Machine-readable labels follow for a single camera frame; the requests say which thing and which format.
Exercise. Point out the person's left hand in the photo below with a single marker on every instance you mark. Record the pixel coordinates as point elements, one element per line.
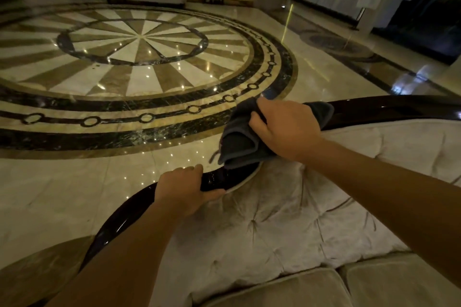
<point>180,191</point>

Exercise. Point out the person's right hand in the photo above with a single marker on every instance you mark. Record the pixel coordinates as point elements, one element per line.
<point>288,130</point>

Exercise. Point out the person's right thumb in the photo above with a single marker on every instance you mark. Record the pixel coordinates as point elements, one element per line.
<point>257,125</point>

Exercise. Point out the person's left thumb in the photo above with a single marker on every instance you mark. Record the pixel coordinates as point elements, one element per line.
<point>212,195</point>

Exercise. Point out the grey cleaning cloth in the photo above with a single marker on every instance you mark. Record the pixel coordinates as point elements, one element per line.
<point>237,137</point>

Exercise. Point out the beige tufted sofa dark frame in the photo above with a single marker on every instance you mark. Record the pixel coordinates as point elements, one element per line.
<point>288,216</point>

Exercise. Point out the person's left forearm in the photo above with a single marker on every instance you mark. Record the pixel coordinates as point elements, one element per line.
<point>122,260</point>

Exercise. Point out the person's right forearm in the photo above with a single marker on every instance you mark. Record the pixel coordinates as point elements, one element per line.
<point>389,195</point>

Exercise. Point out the beige sofa seat cushion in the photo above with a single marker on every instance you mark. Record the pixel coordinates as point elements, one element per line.
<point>288,290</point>
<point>407,281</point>

